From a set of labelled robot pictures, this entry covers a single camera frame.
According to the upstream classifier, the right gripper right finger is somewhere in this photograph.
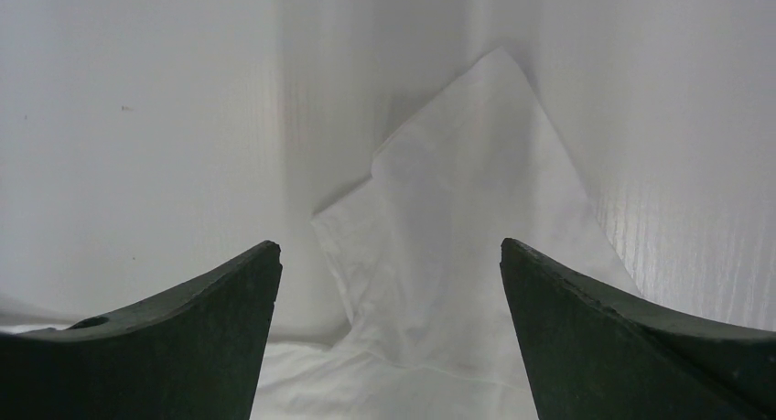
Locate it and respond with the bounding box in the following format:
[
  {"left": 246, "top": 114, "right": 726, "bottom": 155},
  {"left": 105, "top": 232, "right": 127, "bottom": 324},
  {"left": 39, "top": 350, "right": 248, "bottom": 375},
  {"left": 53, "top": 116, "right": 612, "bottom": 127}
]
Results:
[{"left": 500, "top": 239, "right": 775, "bottom": 419}]

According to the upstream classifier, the white t shirt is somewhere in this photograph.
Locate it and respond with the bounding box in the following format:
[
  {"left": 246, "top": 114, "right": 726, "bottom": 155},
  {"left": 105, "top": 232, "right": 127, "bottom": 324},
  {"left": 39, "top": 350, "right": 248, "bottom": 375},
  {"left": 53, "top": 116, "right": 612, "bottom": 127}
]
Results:
[{"left": 252, "top": 48, "right": 638, "bottom": 419}]

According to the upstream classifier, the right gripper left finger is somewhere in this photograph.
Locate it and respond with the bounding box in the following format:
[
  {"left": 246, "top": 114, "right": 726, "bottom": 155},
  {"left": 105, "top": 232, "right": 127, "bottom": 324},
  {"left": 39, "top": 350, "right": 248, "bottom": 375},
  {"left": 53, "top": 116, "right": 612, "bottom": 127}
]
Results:
[{"left": 1, "top": 241, "right": 282, "bottom": 419}]

